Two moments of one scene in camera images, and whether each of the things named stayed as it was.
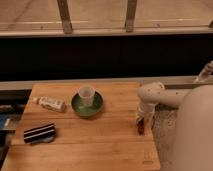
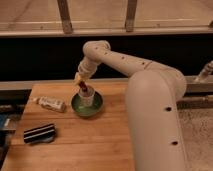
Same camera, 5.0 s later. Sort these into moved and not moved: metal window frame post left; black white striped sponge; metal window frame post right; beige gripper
Moved: beige gripper
Not moved: black white striped sponge; metal window frame post left; metal window frame post right
